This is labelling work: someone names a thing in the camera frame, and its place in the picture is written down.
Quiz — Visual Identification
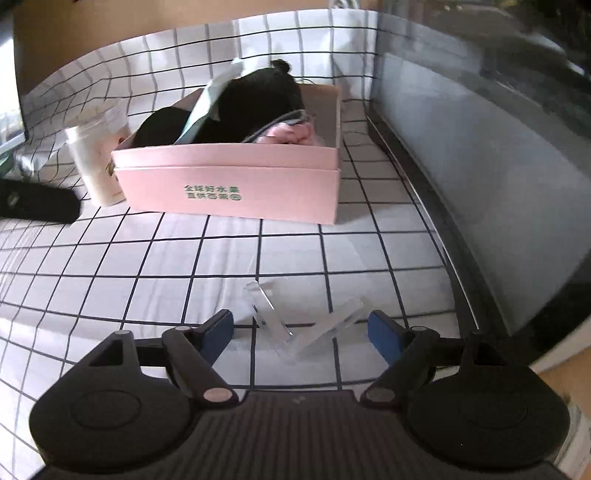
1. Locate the black plush toy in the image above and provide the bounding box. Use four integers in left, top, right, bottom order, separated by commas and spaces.
194, 59, 305, 144

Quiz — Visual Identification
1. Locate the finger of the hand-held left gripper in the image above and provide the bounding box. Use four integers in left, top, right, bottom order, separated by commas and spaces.
0, 178, 80, 223

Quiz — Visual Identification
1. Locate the clear plastic jar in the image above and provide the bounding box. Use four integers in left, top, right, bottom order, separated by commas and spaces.
65, 108, 130, 207

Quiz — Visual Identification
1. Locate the pink cardboard box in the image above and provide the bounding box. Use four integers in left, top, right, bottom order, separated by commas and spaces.
111, 83, 343, 225

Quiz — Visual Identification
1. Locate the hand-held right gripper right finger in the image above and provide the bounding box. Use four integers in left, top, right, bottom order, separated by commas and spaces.
360, 310, 504, 409

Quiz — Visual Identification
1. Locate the checkered tablecloth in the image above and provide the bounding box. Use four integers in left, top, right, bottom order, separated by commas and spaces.
0, 9, 467, 480

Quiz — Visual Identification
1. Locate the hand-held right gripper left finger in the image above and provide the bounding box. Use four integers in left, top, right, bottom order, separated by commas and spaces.
88, 309, 238, 409

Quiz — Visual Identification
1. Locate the computer monitor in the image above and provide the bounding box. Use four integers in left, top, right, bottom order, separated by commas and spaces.
0, 18, 28, 153

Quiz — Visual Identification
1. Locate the clear acrylic stand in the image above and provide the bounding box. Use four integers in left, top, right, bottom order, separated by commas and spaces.
244, 279, 365, 363

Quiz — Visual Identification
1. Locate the blue white packet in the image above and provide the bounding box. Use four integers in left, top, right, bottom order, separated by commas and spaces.
175, 60, 245, 145

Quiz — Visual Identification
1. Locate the grey patterned cloth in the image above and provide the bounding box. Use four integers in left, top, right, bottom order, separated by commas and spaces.
242, 108, 310, 141

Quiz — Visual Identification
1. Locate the pink silk scarf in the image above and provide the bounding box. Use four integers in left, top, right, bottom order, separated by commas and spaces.
256, 117, 317, 146

